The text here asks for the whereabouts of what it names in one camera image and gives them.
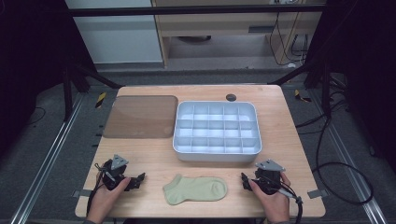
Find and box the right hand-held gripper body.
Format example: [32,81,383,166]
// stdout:
[252,159,286,195]

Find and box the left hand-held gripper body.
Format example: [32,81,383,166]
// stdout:
[101,154,130,191]

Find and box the white divided storage box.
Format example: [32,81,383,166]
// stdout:
[172,101,262,163]

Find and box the light green sock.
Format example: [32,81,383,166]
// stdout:
[163,174,228,206]

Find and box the person's right hand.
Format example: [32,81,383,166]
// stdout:
[248,172,291,223]

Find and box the person's left hand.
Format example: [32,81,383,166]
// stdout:
[86,174,132,224]

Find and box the brown translucent box lid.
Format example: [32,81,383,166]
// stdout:
[102,94,179,140]

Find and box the yellow black striped tape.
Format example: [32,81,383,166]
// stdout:
[293,89,312,104]
[94,91,107,109]

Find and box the black metal stand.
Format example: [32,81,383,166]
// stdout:
[61,59,124,123]
[268,55,333,117]

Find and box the white cabinet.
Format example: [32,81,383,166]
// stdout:
[64,0,164,65]

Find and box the dark curtain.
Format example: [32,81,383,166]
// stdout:
[306,0,396,174]
[0,0,98,157]

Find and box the light wooden desk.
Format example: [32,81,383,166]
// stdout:
[151,0,325,68]

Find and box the black horizontal bar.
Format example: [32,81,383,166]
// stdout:
[66,5,327,18]

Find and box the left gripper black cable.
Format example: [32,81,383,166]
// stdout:
[86,162,108,217]

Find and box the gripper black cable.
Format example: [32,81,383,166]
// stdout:
[278,181,304,224]
[86,162,108,217]

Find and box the grey metal table bracket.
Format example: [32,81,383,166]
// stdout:
[72,189,93,199]
[306,189,330,200]

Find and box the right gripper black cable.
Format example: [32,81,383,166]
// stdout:
[278,181,304,224]

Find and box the metal floor rail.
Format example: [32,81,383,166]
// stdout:
[10,92,86,224]
[311,90,389,224]

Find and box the thin black floor cable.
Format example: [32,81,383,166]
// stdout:
[23,106,47,126]

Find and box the long black floor cable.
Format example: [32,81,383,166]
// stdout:
[294,106,375,206]

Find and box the bundle of hanging black cables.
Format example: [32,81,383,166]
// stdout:
[268,12,310,67]

